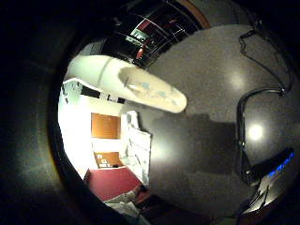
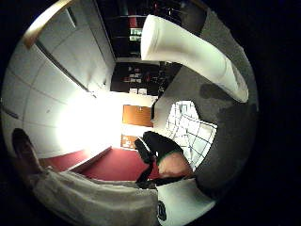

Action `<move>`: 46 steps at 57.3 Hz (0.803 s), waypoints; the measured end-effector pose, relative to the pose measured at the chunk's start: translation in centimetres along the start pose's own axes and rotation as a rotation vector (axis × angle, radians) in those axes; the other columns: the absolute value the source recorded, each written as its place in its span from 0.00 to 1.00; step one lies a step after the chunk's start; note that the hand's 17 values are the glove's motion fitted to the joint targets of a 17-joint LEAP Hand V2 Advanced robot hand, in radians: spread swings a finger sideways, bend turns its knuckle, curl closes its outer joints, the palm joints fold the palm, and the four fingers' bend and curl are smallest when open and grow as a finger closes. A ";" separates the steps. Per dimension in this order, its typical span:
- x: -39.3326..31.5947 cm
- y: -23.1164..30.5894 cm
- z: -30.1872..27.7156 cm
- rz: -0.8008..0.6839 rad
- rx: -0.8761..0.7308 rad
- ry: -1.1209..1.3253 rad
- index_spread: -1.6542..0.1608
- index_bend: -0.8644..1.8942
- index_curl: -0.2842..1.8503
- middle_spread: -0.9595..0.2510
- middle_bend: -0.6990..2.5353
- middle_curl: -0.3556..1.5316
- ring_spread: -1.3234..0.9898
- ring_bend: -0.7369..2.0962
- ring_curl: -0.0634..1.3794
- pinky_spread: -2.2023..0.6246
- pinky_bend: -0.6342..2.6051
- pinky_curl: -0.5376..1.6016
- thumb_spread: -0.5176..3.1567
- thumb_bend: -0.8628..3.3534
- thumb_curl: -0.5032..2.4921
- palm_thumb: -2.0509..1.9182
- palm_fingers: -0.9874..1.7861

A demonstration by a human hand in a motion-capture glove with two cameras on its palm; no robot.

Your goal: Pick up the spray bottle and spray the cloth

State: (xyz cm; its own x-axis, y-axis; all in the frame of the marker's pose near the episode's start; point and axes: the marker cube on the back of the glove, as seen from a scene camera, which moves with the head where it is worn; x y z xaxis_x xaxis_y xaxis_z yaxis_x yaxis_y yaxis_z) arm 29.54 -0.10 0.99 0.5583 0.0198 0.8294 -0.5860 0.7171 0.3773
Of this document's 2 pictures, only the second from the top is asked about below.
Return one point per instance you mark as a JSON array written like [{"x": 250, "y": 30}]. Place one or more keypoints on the dark ceiling rail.
[{"x": 64, "y": 69}]

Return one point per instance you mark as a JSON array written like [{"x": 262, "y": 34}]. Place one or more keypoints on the white checked cloth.
[{"x": 191, "y": 132}]

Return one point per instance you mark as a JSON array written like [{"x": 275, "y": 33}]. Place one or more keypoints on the wooden beam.
[{"x": 47, "y": 22}]

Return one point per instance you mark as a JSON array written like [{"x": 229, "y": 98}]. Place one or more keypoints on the dark shelf unit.
[{"x": 141, "y": 47}]

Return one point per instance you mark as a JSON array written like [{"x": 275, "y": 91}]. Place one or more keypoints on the white cylindrical tube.
[{"x": 185, "y": 50}]

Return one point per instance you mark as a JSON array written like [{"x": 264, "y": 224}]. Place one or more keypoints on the orange wall board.
[{"x": 137, "y": 115}]

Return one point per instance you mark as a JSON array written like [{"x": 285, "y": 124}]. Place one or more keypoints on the the person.
[{"x": 91, "y": 201}]

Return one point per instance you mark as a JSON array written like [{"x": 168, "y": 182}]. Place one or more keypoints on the cork notice board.
[{"x": 128, "y": 141}]

